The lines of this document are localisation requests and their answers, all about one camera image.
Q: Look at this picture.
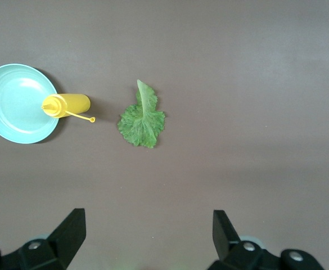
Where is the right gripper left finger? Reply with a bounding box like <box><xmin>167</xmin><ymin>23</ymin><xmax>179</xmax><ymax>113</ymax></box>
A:
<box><xmin>0</xmin><ymin>208</ymin><xmax>87</xmax><ymax>270</ymax></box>

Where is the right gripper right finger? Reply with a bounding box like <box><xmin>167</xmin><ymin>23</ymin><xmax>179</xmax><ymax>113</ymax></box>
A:
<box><xmin>208</xmin><ymin>209</ymin><xmax>322</xmax><ymax>270</ymax></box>

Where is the yellow mustard squeeze bottle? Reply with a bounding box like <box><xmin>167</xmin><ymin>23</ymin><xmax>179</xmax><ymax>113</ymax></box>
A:
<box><xmin>40</xmin><ymin>93</ymin><xmax>96</xmax><ymax>124</ymax></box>

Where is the green lettuce leaf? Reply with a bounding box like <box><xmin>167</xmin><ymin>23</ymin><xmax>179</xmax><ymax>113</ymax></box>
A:
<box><xmin>117</xmin><ymin>79</ymin><xmax>166</xmax><ymax>149</ymax></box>

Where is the mint green plate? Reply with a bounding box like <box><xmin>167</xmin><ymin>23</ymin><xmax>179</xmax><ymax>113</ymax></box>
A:
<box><xmin>0</xmin><ymin>63</ymin><xmax>61</xmax><ymax>145</ymax></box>

